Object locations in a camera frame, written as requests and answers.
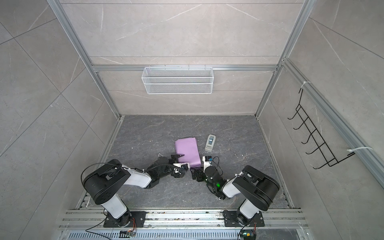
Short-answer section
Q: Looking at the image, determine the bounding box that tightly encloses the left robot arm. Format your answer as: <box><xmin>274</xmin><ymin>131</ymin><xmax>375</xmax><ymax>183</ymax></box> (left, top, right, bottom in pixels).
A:
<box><xmin>81</xmin><ymin>155</ymin><xmax>190</xmax><ymax>220</ymax></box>

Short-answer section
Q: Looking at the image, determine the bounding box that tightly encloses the aluminium rail base frame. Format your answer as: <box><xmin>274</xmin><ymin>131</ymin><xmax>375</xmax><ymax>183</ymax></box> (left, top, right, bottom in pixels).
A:
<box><xmin>58</xmin><ymin>208</ymin><xmax>313</xmax><ymax>240</ymax></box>

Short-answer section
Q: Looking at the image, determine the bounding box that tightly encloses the pink wrapping paper sheet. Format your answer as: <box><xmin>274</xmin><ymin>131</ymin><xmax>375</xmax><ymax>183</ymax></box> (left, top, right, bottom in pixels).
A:
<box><xmin>175</xmin><ymin>138</ymin><xmax>201</xmax><ymax>168</ymax></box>

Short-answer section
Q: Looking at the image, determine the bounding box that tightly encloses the green connector board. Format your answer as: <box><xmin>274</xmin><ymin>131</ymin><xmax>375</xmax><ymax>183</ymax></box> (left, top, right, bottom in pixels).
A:
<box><xmin>238</xmin><ymin>230</ymin><xmax>257</xmax><ymax>240</ymax></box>

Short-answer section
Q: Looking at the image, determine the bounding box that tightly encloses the white wire mesh basket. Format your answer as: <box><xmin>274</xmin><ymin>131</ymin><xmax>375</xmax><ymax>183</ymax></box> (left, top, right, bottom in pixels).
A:
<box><xmin>142</xmin><ymin>67</ymin><xmax>214</xmax><ymax>95</ymax></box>

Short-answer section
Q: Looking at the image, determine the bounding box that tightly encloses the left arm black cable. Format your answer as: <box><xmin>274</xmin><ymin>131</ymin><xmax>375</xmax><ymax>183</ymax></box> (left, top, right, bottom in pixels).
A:
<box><xmin>143</xmin><ymin>162</ymin><xmax>187</xmax><ymax>175</ymax></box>

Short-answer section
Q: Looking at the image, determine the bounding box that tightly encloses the white tape dispenser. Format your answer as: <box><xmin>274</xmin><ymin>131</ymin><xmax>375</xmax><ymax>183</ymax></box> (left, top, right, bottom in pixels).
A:
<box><xmin>205</xmin><ymin>135</ymin><xmax>216</xmax><ymax>152</ymax></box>

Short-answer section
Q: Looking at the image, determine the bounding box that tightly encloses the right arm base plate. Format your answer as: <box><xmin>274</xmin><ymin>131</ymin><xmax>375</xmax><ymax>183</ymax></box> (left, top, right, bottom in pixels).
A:
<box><xmin>222</xmin><ymin>210</ymin><xmax>265</xmax><ymax>228</ymax></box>

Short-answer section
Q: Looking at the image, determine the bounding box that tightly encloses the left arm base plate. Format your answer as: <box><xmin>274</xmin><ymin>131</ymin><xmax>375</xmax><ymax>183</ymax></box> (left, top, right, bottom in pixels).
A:
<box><xmin>103</xmin><ymin>211</ymin><xmax>147</xmax><ymax>228</ymax></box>

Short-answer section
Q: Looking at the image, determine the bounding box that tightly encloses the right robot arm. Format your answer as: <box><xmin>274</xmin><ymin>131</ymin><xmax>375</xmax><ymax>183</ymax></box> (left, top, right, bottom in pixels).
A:
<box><xmin>191</xmin><ymin>165</ymin><xmax>280</xmax><ymax>226</ymax></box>

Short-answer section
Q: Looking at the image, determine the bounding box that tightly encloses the black wire hook rack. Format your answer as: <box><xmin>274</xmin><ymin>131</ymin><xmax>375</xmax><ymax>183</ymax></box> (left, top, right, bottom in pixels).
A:
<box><xmin>287</xmin><ymin>89</ymin><xmax>355</xmax><ymax>170</ymax></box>

